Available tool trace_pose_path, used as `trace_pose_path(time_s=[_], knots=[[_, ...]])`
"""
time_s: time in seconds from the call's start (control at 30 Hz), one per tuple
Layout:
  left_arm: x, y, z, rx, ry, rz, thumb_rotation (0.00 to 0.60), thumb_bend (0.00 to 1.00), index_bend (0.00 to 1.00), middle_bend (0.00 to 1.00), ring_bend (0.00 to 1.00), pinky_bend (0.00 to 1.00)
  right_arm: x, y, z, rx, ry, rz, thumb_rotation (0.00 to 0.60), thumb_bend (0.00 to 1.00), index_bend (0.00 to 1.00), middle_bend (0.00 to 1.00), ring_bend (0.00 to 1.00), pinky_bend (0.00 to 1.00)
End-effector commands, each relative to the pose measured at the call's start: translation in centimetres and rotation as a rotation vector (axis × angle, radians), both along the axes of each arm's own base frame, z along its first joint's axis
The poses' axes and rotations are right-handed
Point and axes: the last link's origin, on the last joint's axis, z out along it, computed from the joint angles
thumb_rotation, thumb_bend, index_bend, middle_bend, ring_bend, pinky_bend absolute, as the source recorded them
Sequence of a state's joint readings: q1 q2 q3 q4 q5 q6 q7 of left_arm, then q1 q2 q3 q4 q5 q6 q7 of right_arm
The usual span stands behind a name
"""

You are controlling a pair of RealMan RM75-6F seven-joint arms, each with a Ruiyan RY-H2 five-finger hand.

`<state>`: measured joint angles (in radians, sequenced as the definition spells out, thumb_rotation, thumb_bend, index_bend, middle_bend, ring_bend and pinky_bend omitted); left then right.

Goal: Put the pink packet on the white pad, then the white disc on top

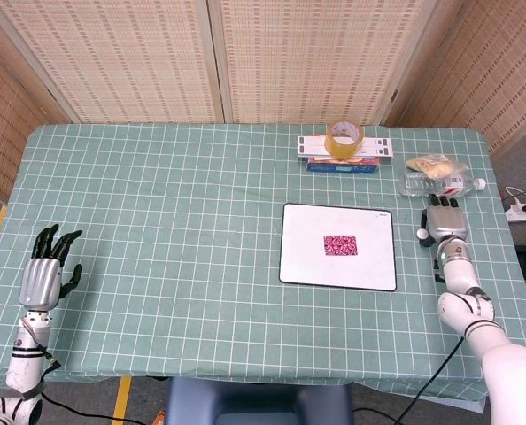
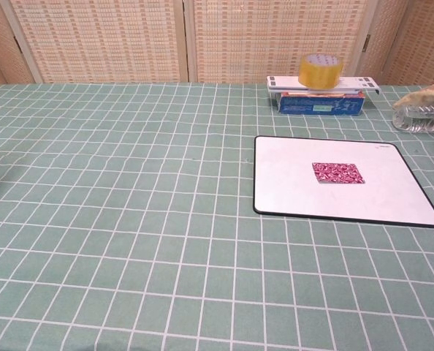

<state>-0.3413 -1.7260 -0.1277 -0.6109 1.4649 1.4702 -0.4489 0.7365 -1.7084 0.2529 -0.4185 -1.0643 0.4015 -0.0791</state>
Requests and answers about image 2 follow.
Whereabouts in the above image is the clear plastic water bottle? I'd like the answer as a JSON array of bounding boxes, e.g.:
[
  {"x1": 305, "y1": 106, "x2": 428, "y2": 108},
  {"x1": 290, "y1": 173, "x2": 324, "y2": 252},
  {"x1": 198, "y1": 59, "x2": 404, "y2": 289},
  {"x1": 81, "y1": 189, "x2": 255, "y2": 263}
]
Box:
[{"x1": 391, "y1": 103, "x2": 434, "y2": 133}]

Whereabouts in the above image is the small pink patterned object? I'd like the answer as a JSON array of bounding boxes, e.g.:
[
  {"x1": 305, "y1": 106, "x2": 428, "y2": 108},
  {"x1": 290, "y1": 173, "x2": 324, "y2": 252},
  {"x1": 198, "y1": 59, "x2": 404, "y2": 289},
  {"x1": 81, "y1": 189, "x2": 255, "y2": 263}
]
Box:
[{"x1": 311, "y1": 162, "x2": 366, "y2": 185}]

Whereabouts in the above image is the blue cardboard box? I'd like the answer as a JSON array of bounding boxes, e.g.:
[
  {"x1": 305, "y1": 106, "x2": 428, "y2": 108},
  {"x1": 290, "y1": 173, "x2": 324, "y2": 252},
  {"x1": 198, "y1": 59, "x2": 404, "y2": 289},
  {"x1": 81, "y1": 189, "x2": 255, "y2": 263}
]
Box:
[{"x1": 274, "y1": 91, "x2": 366, "y2": 117}]

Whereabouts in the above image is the bread in plastic bag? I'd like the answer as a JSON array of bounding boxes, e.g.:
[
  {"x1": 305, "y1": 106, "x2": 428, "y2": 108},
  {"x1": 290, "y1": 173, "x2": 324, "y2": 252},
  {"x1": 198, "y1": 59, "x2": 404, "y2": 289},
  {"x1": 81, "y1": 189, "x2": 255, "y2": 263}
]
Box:
[{"x1": 392, "y1": 82, "x2": 434, "y2": 110}]

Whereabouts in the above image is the green checkered tablecloth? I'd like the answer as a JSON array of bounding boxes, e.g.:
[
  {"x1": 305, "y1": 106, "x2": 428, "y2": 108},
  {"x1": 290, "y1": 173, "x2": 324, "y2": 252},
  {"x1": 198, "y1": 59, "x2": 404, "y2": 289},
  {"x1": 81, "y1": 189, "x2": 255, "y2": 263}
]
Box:
[{"x1": 0, "y1": 82, "x2": 434, "y2": 351}]

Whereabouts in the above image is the bamboo folding screen panel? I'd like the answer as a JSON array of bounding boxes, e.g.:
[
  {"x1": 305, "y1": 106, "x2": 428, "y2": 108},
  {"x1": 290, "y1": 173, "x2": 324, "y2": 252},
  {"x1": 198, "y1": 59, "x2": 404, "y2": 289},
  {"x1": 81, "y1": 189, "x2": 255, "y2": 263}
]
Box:
[
  {"x1": 359, "y1": 0, "x2": 434, "y2": 87},
  {"x1": 0, "y1": 0, "x2": 189, "y2": 84},
  {"x1": 182, "y1": 0, "x2": 377, "y2": 86},
  {"x1": 0, "y1": 0, "x2": 35, "y2": 92}
]

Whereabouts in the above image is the yellow packing tape roll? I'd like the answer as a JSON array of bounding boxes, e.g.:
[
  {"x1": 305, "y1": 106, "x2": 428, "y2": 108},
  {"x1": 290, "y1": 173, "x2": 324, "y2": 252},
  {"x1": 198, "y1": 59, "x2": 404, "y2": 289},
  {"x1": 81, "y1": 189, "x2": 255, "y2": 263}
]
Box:
[{"x1": 298, "y1": 53, "x2": 344, "y2": 90}]

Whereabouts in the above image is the white black-edged mouse pad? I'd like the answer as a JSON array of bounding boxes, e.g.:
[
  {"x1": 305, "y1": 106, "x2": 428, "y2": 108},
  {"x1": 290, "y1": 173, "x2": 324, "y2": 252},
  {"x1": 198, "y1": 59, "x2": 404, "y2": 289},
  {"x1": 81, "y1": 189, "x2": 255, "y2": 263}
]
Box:
[{"x1": 252, "y1": 135, "x2": 434, "y2": 230}]

